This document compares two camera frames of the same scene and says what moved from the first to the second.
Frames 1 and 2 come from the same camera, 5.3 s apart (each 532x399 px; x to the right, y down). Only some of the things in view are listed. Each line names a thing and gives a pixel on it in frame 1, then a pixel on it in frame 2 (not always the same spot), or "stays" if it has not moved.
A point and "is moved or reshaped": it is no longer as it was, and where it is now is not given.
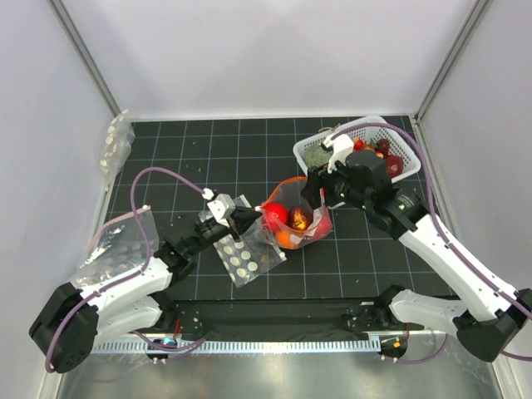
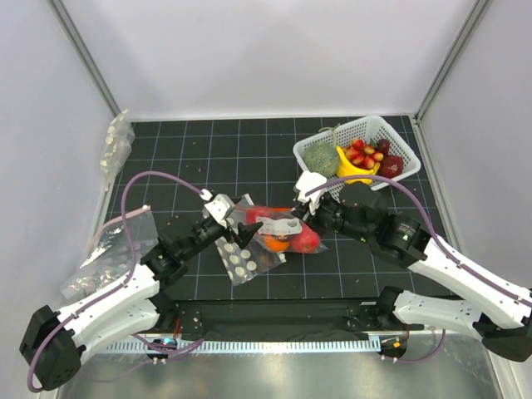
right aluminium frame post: x=478 y=12 stays
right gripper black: x=319 y=178 → x=302 y=210
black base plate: x=337 y=320 stays
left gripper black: x=243 y=217 → x=244 y=233
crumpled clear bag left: x=119 y=247 stays
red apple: x=275 y=216 is moved or reshaped
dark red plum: x=394 y=165 stays
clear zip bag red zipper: x=289 y=219 is moved or reshaped
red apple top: x=299 y=217 is moved or reshaped
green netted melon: x=315 y=156 stays
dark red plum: x=383 y=145 stays
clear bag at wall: x=119 y=140 stays
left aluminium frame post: x=85 y=55 stays
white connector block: x=221 y=208 stays
